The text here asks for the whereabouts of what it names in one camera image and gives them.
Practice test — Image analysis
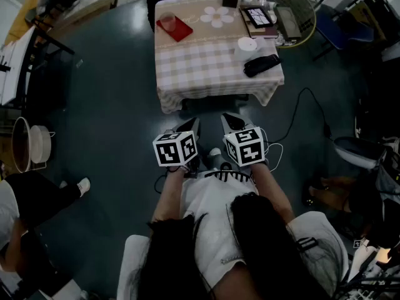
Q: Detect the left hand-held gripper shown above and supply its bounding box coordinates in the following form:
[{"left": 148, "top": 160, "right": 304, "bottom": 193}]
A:
[{"left": 152, "top": 117, "right": 201, "bottom": 179}]

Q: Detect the red rectangular tray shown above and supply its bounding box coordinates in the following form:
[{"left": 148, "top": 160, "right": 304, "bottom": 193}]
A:
[{"left": 156, "top": 14, "right": 194, "bottom": 43}]

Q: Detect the black floor cable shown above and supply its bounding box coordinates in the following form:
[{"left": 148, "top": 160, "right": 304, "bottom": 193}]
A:
[{"left": 267, "top": 87, "right": 334, "bottom": 144}]

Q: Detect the person's right forearm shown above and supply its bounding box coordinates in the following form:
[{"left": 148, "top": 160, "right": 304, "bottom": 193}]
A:
[{"left": 249, "top": 162, "right": 296, "bottom": 226}]

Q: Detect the dark green box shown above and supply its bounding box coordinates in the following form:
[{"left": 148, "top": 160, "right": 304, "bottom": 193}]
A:
[{"left": 274, "top": 6, "right": 303, "bottom": 42}]

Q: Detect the blue chair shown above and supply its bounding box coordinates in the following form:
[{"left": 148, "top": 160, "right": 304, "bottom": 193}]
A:
[{"left": 314, "top": 4, "right": 375, "bottom": 63}]

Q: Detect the round yellow-rimmed wire table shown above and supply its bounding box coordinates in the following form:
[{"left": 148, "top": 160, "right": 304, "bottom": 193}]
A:
[{"left": 246, "top": 0, "right": 317, "bottom": 49}]

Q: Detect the person's white shirt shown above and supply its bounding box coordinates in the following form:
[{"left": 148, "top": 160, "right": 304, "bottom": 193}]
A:
[{"left": 117, "top": 167, "right": 350, "bottom": 300}]

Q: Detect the beige checked flower tablecloth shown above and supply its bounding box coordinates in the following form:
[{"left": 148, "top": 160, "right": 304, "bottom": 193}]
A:
[{"left": 154, "top": 0, "right": 286, "bottom": 115}]

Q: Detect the black pouch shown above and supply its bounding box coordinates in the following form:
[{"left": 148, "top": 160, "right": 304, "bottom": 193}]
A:
[{"left": 243, "top": 54, "right": 283, "bottom": 79}]

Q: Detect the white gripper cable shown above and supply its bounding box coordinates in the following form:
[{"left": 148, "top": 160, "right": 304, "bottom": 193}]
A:
[{"left": 261, "top": 127, "right": 284, "bottom": 172}]

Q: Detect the person's left forearm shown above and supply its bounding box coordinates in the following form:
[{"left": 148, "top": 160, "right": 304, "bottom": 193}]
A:
[{"left": 151, "top": 164, "right": 186, "bottom": 225}]

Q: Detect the yellow wooden platform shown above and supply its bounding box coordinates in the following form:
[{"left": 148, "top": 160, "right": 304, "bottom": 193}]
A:
[{"left": 46, "top": 0, "right": 119, "bottom": 33}]

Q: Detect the framed tablet on books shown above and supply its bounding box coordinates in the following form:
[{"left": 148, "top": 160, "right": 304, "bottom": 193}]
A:
[{"left": 239, "top": 4, "right": 279, "bottom": 40}]

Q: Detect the pink glass cup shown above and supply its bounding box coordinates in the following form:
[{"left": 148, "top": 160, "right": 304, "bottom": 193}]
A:
[{"left": 159, "top": 12, "right": 178, "bottom": 33}]

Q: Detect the round white basin stand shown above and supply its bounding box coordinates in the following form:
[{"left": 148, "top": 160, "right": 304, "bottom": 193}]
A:
[{"left": 11, "top": 116, "right": 56, "bottom": 174}]

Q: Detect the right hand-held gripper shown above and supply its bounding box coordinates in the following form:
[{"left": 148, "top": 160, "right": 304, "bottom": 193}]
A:
[{"left": 221, "top": 112, "right": 269, "bottom": 168}]

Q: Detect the grey white seat shell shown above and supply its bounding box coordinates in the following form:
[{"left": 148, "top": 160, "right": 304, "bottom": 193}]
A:
[{"left": 332, "top": 136, "right": 389, "bottom": 171}]

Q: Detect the black claw hair clip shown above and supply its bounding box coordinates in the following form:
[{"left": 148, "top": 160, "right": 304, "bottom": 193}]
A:
[{"left": 204, "top": 163, "right": 253, "bottom": 183}]

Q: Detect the black picture frame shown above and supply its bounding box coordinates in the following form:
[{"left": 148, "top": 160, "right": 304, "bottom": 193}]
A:
[{"left": 242, "top": 6, "right": 274, "bottom": 29}]

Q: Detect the white round container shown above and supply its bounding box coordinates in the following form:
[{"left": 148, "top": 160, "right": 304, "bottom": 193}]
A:
[{"left": 234, "top": 36, "right": 267, "bottom": 63}]

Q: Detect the black metal shelf rack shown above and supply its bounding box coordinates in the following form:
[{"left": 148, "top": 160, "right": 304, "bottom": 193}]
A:
[{"left": 0, "top": 17, "right": 76, "bottom": 109}]

